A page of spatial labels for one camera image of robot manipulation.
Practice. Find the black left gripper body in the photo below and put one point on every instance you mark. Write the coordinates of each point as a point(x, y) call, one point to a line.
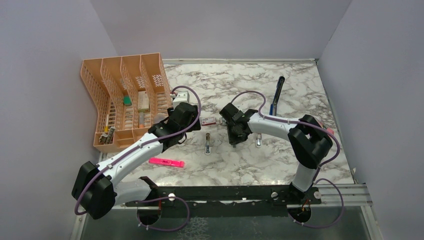
point(194, 118)

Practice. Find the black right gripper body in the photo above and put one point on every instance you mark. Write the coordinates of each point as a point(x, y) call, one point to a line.
point(234, 136)

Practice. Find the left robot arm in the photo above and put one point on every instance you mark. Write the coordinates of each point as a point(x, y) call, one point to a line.
point(95, 187)

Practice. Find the orange plastic desk organizer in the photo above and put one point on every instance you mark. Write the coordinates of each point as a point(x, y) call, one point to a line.
point(128, 93)

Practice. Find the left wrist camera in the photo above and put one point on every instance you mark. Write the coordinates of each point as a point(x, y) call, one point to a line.
point(181, 97)

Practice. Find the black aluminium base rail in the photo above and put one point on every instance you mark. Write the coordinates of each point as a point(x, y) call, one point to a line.
point(322, 195)

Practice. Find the pink highlighter marker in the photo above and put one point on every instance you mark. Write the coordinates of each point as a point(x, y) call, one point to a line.
point(166, 162)

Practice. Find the green eraser in organizer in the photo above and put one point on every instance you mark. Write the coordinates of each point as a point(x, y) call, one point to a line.
point(127, 100)

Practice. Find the red white staple box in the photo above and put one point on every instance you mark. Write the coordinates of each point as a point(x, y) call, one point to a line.
point(207, 121)

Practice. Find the white paper card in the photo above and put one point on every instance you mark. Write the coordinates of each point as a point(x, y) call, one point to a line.
point(143, 102)

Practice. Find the clear tape roll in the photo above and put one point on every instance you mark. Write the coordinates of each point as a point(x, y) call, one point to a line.
point(159, 117)

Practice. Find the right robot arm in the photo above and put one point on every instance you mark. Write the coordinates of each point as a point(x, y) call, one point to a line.
point(309, 141)

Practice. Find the white eraser block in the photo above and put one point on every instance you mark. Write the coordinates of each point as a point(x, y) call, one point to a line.
point(207, 146)

